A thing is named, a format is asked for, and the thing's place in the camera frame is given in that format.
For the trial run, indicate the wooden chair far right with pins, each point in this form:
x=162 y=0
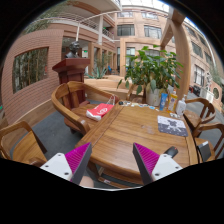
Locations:
x=198 y=111

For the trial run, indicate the white pump bottle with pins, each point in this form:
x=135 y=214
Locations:
x=181 y=105

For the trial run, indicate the dark bust statue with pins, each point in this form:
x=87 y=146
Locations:
x=73 y=47

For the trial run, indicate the wooden chair near right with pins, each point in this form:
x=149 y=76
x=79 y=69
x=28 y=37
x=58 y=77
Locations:
x=204 y=148

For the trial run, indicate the wooden pillar post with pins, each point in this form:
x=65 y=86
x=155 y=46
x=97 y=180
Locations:
x=174 y=28

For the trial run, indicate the yellow white bottle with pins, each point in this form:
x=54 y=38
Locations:
x=172 y=101

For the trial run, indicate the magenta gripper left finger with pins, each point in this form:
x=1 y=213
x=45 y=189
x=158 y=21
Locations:
x=70 y=166

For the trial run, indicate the blue tube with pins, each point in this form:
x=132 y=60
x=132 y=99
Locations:
x=163 y=101

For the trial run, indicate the green potted plant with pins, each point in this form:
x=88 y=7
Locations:
x=153 y=72

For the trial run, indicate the red and white bag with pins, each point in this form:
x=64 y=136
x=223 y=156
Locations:
x=99 y=111

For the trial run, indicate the wooden chair near left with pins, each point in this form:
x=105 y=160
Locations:
x=18 y=142

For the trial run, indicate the black computer mouse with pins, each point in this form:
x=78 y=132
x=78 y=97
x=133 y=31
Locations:
x=172 y=151

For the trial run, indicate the wooden armchair beside table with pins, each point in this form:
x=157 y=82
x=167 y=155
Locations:
x=66 y=99

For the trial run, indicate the white plant pot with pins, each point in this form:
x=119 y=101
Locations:
x=153 y=96

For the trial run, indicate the wooden chair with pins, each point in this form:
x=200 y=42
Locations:
x=198 y=111
x=204 y=148
x=18 y=142

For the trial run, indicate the dark red wooden pedestal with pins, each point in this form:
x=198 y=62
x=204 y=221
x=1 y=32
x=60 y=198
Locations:
x=71 y=69

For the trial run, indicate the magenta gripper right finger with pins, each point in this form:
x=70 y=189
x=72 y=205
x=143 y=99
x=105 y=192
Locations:
x=153 y=166

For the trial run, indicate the dark patterned mouse pad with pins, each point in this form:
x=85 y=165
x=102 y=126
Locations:
x=172 y=126

